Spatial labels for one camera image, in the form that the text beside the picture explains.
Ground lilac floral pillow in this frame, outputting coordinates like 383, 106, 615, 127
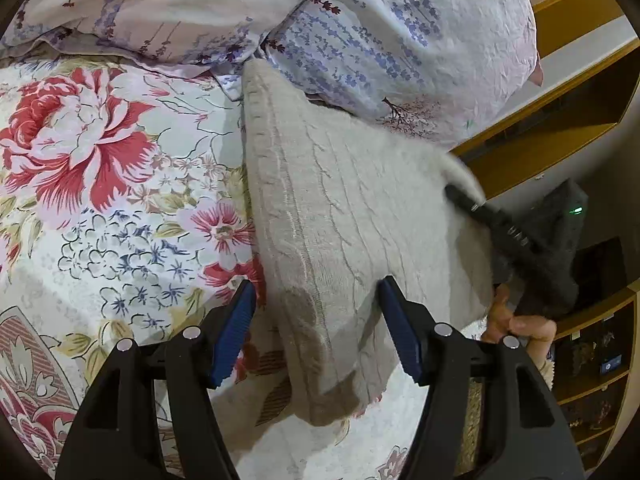
1, 0, 542, 148

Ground beige cable-knit sweater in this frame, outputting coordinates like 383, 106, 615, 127
242, 60, 492, 426

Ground person's right hand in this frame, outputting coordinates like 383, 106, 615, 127
480, 284, 556, 389

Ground wooden headboard shelf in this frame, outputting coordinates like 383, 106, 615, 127
456, 0, 639, 474

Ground white red floral bedsheet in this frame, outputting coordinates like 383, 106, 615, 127
1, 51, 426, 479

